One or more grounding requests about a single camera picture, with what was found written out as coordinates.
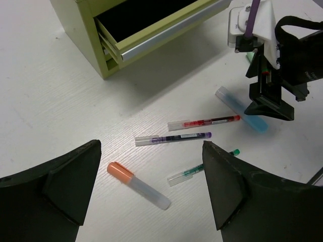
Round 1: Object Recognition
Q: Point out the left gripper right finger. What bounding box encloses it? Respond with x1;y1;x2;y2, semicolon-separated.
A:
202;141;322;241

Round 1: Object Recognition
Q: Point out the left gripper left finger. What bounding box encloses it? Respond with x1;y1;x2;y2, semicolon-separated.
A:
1;140;101;241

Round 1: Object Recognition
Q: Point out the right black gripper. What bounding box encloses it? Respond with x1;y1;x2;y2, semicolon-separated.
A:
244;49;309;121

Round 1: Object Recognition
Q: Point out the blue highlighter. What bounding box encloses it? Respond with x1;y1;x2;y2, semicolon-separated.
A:
215;86;268;134

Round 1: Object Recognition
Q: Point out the green cap highlighter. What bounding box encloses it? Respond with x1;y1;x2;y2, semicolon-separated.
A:
246;52;255;64

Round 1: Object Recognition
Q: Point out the orange cap highlighter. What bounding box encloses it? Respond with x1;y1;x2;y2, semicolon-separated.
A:
107;162;171;210

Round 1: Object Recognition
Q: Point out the chest drawer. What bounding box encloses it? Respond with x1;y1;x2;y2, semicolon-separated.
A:
95;1;231;67

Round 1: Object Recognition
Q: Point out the green metal drawer chest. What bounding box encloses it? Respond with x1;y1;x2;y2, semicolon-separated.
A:
50;0;231;79

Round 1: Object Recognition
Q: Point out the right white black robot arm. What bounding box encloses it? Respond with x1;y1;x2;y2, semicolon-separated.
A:
244;16;322;121

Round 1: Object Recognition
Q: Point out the green gel pen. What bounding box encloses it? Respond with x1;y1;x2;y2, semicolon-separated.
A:
167;149;240;187

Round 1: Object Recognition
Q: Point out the red gel pen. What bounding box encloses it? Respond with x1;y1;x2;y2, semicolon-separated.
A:
168;115;241;132

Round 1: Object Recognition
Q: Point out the purple gel pen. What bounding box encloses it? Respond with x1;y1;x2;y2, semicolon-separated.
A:
135;132;212;147

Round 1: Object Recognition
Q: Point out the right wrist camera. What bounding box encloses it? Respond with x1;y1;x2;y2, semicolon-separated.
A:
227;4;262;53

